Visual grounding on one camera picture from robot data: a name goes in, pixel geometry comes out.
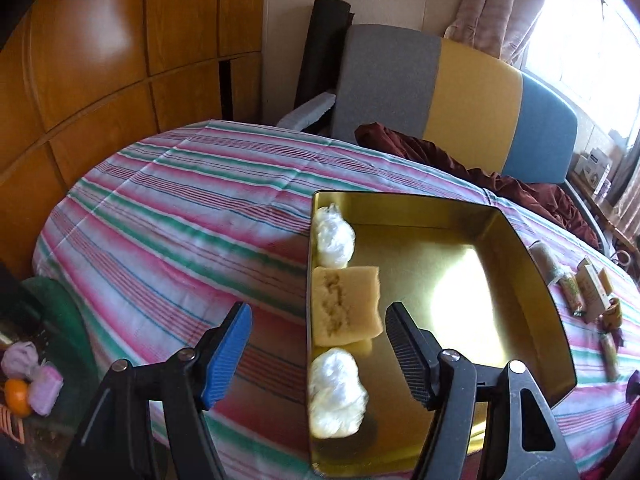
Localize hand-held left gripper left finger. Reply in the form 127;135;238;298
60;301;254;480

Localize black rolled mat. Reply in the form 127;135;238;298
294;0;353;112

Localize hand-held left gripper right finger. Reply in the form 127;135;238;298
384;302;584;480

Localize white wrapped ball snack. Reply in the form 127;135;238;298
307;347;370;439
312;203;357;269

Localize grey yellow blue armchair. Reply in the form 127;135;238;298
276;24;608;257

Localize pink wrapped sweets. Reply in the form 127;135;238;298
27;364;65;417

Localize cream paper box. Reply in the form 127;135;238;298
575;257;612;325

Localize yellow brown snack packet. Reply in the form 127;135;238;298
600;297;624;333

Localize white carton box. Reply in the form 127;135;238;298
572;145;614;196

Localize dark red cloth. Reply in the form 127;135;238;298
354;122;601;249

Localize wooden wardrobe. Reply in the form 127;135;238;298
0;0;266;281

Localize cream round cake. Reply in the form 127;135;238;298
529;241;563;288

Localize window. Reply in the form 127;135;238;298
520;0;640;147

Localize beige side curtain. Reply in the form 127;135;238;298
610;150;640;241

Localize wooden side table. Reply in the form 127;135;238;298
570;175;640;262

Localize yellow sponge cake piece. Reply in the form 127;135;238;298
311;265;384;355

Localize green plastic stool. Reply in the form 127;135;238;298
20;277;96;376

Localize beige patterned curtain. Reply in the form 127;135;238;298
442;0;558;68

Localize gold tin box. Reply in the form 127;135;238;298
305;190;578;479

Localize orange fruit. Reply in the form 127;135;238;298
4;379;32;417

